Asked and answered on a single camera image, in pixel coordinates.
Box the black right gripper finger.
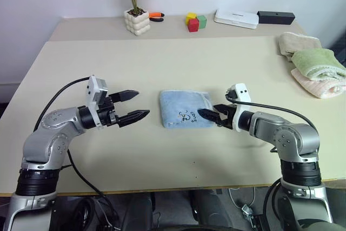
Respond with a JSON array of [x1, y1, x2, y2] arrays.
[[212, 104, 231, 117], [197, 108, 227, 129]]

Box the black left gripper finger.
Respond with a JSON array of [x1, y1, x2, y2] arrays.
[[118, 109, 151, 129], [118, 89, 140, 103]]

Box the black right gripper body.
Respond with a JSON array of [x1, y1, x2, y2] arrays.
[[223, 105, 238, 131]]

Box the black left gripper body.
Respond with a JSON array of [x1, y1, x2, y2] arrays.
[[97, 93, 122, 128]]

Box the light blue towel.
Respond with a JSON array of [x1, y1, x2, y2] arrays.
[[158, 88, 217, 130]]

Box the folded pink towel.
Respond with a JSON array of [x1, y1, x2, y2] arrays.
[[290, 68, 346, 100]]

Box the folded beige towel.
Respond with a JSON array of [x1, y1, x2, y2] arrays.
[[278, 31, 323, 62]]

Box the folded green towel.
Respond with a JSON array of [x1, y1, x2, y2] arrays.
[[290, 48, 346, 82]]

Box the green plant in white pot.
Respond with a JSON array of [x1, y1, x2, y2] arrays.
[[109, 0, 155, 37]]

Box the red wooden block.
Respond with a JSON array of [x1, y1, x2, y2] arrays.
[[188, 18, 199, 34]]

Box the grey rounded shape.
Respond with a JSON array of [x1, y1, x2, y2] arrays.
[[189, 188, 231, 228], [126, 191, 157, 227]]

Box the green wooden block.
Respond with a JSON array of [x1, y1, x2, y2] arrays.
[[196, 15, 208, 30]]

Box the small metal connector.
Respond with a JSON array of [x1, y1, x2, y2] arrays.
[[241, 204, 254, 217]]

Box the flat white box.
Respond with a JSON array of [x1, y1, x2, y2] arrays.
[[214, 9, 260, 30]]

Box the long black box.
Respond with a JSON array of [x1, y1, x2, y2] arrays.
[[256, 10, 296, 25]]

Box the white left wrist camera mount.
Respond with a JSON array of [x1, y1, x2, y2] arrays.
[[85, 74, 110, 130]]

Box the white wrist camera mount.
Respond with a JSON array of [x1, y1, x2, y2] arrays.
[[85, 74, 110, 130], [226, 82, 254, 133]]

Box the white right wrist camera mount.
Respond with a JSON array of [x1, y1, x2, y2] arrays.
[[226, 82, 254, 133]]

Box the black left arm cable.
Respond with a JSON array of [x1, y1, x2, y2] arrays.
[[34, 77, 109, 199]]

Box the thin white cable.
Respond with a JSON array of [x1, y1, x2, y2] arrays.
[[228, 186, 257, 210]]

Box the orange-handled pliers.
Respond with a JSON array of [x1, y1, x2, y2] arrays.
[[148, 11, 165, 23]]

